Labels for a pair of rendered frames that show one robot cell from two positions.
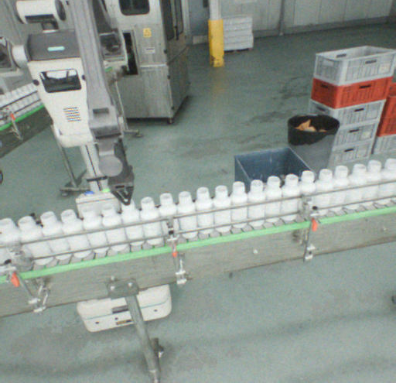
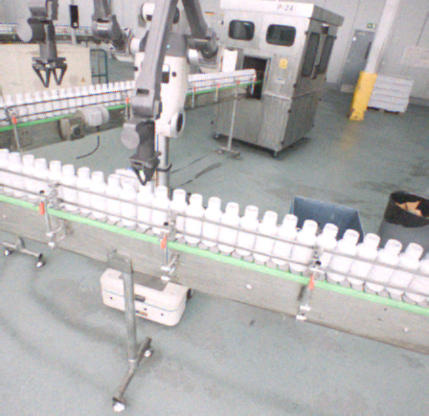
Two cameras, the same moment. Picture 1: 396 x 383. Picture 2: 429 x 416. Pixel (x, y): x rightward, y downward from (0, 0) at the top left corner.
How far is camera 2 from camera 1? 0.28 m
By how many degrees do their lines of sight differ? 17
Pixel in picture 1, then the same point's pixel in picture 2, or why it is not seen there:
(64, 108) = not seen: hidden behind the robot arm
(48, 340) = (73, 292)
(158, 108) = (267, 138)
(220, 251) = (214, 268)
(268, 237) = (266, 277)
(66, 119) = not seen: hidden behind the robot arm
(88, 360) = (92, 325)
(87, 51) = (152, 40)
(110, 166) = (129, 138)
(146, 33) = (282, 64)
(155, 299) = (164, 303)
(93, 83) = (146, 67)
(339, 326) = not seen: outside the picture
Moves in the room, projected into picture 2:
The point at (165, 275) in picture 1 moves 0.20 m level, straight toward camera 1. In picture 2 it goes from (157, 268) to (136, 312)
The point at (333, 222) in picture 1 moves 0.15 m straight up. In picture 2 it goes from (344, 293) to (361, 255)
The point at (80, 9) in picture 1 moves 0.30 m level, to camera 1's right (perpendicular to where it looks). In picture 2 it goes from (161, 8) to (264, 18)
